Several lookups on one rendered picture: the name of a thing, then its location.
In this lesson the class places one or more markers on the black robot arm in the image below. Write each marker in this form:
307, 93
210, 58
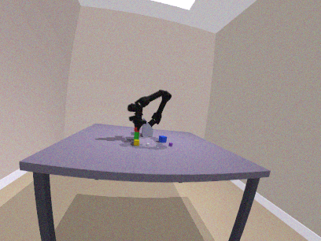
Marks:
145, 100

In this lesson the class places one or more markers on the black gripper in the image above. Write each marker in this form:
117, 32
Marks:
138, 123

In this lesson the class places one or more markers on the blue block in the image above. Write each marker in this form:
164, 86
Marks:
162, 139

